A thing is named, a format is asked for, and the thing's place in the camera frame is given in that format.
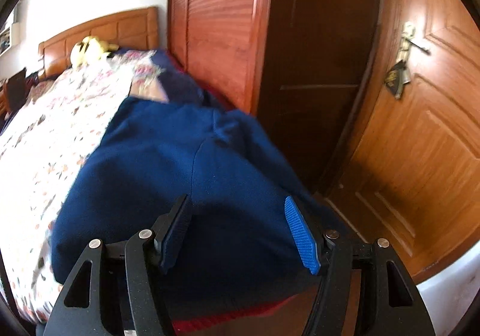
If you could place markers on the pink floral blanket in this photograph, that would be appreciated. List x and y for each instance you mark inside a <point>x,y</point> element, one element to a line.
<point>144,71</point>

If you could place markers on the wooden door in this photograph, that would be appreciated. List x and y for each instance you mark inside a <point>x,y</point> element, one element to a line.
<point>431,156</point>

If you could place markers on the navy bed sheet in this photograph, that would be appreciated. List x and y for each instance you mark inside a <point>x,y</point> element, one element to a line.
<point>180,84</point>

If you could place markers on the red mattress cover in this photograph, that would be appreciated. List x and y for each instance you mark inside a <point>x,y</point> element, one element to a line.
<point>225,321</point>

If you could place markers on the yellow plush toy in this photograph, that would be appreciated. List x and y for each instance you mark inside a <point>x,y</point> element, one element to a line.
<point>88,49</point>

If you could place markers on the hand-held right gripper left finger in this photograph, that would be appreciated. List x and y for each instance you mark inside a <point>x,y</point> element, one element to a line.
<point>176,234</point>

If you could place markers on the blue suit jacket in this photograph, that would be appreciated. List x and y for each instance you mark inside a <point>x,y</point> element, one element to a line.
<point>168,156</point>

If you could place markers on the white wall shelf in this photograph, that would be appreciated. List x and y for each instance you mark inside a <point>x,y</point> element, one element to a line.
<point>9,32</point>

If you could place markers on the dark key tag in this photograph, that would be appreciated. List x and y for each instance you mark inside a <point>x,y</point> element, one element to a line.
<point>395,79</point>

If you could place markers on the dark wooden chair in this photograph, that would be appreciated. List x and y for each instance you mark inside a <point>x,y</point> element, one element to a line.
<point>15,90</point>

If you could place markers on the wooden bed with floral sheet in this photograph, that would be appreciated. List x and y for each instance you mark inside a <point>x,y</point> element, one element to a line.
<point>37,156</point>

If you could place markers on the wooden louvered wardrobe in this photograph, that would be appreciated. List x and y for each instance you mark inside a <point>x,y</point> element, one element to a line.
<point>221,21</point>

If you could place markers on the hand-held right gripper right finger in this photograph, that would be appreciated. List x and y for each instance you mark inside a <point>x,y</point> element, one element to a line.
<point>302,234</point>

